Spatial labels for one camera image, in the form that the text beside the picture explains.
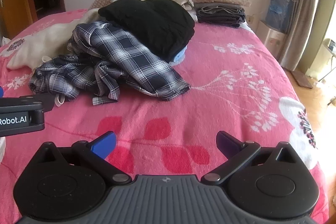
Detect pink floral blanket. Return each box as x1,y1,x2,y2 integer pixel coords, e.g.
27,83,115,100
0,7,331,224

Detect stack of folded clothes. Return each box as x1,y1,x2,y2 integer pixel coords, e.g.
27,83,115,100
192,0,251,29

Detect beige curtain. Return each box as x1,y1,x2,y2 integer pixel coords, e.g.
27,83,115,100
278,0,326,72

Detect black T-shirt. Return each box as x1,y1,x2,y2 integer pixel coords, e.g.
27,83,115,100
98,0,196,63

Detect white bedside cabinet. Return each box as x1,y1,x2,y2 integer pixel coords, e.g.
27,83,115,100
259,20,288,58

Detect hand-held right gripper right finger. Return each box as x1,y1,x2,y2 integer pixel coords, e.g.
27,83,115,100
202,131,300,185

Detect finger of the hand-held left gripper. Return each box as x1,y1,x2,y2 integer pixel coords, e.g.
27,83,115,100
20,93,55,111

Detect plaid shirt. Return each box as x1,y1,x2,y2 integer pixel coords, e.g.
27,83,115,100
28,21,191,106

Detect brown floor mat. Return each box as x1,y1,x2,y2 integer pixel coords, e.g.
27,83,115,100
291,71,313,88

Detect cream cloth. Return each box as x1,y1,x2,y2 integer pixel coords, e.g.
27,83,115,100
7,8,103,69

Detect light blue garment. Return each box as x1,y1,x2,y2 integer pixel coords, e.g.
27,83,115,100
172,47,188,64

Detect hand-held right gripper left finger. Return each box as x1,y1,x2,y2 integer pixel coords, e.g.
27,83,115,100
34,131,132,185

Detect patterned pillow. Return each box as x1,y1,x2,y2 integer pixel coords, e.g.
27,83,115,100
91,0,114,10

